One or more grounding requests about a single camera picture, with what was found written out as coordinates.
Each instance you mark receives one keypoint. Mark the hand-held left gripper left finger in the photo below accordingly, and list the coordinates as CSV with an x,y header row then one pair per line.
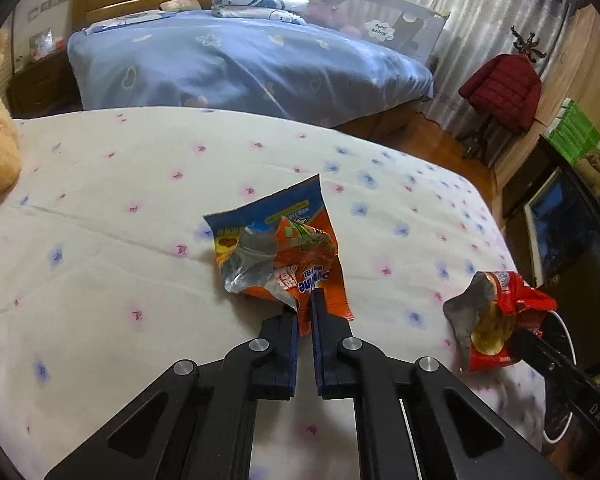
x,y
292,355

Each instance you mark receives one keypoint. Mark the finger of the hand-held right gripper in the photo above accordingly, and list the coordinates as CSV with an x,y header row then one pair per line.
x,y
542,355

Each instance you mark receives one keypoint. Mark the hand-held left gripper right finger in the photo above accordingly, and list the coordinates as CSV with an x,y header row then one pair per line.
x,y
320,355

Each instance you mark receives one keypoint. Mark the red chip bag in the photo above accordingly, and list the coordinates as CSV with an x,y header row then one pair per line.
x,y
510,305

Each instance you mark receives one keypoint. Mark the orange blue snack wrapper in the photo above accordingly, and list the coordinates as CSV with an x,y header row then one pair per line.
x,y
285,260

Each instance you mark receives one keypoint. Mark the white floral bedsheet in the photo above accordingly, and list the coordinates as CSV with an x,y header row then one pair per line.
x,y
104,260

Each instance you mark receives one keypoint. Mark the stack of green boxes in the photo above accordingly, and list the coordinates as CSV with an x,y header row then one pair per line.
x,y
575,130

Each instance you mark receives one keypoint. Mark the red puffer jacket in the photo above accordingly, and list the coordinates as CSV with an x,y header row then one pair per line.
x,y
505,92

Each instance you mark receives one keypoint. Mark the bed with blue cover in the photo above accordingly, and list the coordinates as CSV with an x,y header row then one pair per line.
x,y
240,65

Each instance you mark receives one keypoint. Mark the wooden coat rack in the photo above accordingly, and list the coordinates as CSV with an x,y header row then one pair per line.
x,y
529,42

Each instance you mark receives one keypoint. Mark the folded blue white quilt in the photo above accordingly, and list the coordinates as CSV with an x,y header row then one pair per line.
x,y
260,2

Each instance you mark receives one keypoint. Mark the white patterned curtain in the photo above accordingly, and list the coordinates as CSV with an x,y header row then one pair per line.
x,y
480,5

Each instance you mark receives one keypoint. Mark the wooden nightstand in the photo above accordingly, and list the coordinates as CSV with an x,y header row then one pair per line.
x,y
44,85

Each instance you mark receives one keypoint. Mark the pink pillow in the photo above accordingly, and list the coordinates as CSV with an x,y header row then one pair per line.
x,y
179,4

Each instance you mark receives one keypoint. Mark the grey bed guard rail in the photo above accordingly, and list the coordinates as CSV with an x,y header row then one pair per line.
x,y
380,15

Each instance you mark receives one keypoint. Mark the photo frame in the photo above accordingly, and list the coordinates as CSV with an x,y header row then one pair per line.
x,y
42,44

